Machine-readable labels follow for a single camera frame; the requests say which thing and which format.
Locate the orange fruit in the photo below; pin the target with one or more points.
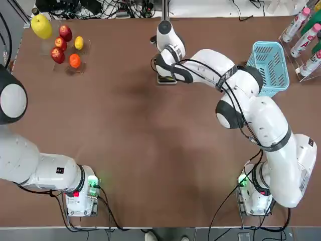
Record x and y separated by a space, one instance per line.
75 60

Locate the clear acrylic bottle shelf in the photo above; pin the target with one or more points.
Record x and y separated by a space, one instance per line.
304 77

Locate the green plastic bottle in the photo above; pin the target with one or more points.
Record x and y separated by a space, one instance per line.
309 25

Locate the yellow lemon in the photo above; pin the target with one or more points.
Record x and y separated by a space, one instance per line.
79 42

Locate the white plastic bottle pink print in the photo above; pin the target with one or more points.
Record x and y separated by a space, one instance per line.
304 41
294 26
311 64

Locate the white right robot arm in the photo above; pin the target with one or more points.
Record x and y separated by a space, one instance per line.
270 125

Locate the clear acrylic fruit stand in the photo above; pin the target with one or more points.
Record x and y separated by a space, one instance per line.
85 57

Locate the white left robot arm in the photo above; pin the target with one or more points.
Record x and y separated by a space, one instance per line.
20 160

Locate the white shoe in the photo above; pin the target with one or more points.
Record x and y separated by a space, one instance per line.
150 236
185 238

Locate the light blue plastic basket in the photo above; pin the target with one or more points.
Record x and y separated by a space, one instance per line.
272 91

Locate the silver metal post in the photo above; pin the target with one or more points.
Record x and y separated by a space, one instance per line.
165 10

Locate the brown tape roll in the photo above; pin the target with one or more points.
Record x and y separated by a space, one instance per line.
34 10

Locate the red apple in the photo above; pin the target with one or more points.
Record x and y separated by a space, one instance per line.
58 55
65 32
61 44

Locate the silver digital kitchen scale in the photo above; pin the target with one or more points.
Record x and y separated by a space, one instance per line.
165 80

